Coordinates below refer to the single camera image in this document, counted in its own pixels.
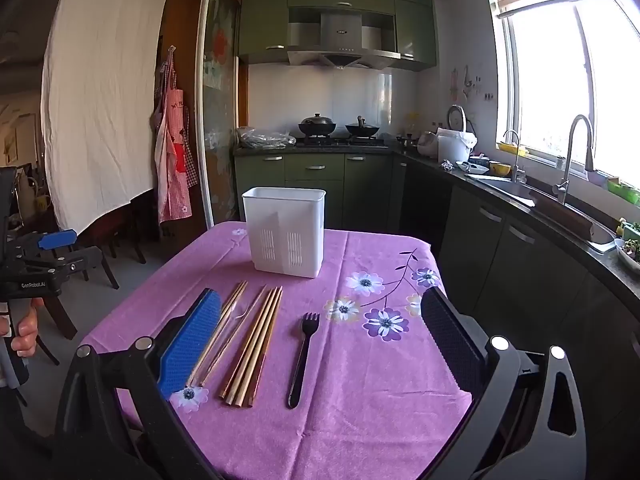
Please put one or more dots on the yellow bowl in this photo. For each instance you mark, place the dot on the yellow bowl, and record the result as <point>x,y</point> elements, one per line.
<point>500,168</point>

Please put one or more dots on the black gas stove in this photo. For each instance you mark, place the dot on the black gas stove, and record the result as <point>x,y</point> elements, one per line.
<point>340,142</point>

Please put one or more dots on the purple floral tablecloth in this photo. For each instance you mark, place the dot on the purple floral tablecloth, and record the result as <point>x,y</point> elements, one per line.
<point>350,410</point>

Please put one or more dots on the white plastic utensil holder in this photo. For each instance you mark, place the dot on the white plastic utensil holder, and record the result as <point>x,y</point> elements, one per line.
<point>285,230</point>

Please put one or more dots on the white bowl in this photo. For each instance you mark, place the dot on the white bowl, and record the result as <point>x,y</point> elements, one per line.
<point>472,167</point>

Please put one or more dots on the black plastic fork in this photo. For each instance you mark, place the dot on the black plastic fork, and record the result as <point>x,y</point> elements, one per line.
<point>300,370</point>

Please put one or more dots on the wooden cutting board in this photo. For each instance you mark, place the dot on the wooden cutting board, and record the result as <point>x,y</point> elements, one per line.
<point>560,212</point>

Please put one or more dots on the black wok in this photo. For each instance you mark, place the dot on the black wok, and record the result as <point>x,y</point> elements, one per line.
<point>362,130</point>

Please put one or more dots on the clear plastic spoon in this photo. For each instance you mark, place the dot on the clear plastic spoon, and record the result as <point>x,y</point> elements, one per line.
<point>240,327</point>

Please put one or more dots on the dark wooden chair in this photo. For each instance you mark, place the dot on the dark wooden chair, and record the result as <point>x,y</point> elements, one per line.
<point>100,255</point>

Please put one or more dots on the sliding glass door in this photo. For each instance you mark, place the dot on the sliding glass door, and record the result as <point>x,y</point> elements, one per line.
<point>217,110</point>

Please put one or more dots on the white rice cooker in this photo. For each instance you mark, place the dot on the white rice cooker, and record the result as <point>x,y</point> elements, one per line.
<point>427,144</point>

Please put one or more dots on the plate of food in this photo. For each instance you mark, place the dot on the plate of food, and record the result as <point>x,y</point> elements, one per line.
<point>631,255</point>

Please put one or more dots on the steel sink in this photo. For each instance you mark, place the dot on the steel sink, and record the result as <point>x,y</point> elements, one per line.
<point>507,186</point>

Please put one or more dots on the kitchen window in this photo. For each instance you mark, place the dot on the kitchen window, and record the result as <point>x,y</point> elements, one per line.
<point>565,80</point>

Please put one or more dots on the green container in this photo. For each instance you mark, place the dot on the green container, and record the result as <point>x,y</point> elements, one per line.
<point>622,191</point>

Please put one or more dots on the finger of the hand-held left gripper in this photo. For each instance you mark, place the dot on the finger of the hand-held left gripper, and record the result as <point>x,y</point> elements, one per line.
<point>80,259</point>
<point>57,239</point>

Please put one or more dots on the black lidded pot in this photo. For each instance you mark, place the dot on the black lidded pot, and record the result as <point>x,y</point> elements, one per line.
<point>317,125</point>

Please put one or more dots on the red checkered apron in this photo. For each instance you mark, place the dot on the red checkered apron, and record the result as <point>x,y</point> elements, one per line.
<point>175,160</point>

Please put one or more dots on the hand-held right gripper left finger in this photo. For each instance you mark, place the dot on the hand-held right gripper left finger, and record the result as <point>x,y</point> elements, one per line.
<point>192,345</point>

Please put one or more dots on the green upper cabinets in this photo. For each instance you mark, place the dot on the green upper cabinets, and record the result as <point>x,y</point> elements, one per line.
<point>260,20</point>

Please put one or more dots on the white cloth sheet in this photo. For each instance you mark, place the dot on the white cloth sheet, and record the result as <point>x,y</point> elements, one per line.
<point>100,90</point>

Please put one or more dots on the dark lower cabinets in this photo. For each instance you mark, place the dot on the dark lower cabinets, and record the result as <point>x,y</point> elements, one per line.
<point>500,260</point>

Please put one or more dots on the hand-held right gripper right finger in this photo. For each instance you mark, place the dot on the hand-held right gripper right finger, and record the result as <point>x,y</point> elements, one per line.
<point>450,345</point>

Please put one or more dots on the white bucket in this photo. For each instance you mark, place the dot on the white bucket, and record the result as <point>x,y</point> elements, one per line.
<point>455,147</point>

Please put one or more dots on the yellow tray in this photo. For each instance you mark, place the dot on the yellow tray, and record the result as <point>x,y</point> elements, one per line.
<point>512,148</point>

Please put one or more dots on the green cabinets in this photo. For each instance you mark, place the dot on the green cabinets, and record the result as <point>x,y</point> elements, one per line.
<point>260,20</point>
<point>310,185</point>

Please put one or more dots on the person's left hand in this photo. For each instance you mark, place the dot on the person's left hand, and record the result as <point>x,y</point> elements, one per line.
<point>27,330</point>

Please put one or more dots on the wooden chopstick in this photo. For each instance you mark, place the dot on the wooden chopstick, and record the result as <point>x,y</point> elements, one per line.
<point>250,345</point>
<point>224,335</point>
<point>268,345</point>
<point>263,345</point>
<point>217,335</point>
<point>259,345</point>
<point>245,345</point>
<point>254,345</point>

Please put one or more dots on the dark kitchen countertop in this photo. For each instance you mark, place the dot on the dark kitchen countertop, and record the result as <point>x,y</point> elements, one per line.
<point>575,230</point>

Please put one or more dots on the green lower cabinets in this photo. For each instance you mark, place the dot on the green lower cabinets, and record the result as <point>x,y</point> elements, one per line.
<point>310,185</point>

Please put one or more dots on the clear plastic bag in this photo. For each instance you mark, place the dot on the clear plastic bag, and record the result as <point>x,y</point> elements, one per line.
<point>262,137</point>

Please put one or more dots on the tall chrome faucet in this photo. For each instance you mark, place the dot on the tall chrome faucet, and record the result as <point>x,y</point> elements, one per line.
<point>570,160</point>

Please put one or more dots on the small chrome faucet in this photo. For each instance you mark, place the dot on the small chrome faucet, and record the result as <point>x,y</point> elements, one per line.
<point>517,160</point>

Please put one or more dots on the steel range hood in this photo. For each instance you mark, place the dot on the steel range hood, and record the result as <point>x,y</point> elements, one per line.
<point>340,40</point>

